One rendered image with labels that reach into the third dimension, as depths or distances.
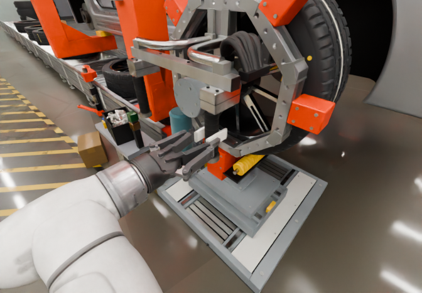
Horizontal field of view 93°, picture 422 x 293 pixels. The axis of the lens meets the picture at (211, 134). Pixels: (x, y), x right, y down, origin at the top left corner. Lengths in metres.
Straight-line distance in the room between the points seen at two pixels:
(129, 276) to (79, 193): 0.14
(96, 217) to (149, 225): 1.01
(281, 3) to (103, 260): 0.58
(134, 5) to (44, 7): 1.93
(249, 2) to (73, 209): 0.57
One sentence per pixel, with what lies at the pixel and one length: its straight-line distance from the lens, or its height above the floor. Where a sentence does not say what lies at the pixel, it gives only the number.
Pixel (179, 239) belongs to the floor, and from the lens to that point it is 1.27.
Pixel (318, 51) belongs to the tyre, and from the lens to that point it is 0.62.
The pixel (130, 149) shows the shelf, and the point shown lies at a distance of 1.13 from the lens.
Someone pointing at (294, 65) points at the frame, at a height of 0.98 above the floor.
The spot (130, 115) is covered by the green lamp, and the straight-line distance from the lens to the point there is 1.00.
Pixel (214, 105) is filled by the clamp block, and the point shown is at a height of 0.93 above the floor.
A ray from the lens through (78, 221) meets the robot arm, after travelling 0.35.
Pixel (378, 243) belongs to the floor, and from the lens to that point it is 1.55.
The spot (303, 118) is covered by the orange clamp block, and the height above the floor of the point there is 0.85.
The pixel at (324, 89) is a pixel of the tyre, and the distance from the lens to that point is 0.64.
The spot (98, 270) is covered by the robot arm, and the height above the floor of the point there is 0.85.
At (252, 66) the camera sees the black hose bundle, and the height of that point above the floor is 0.99.
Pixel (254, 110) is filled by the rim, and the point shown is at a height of 0.74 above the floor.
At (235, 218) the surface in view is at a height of 0.15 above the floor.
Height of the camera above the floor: 1.12
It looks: 36 degrees down
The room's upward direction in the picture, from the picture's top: straight up
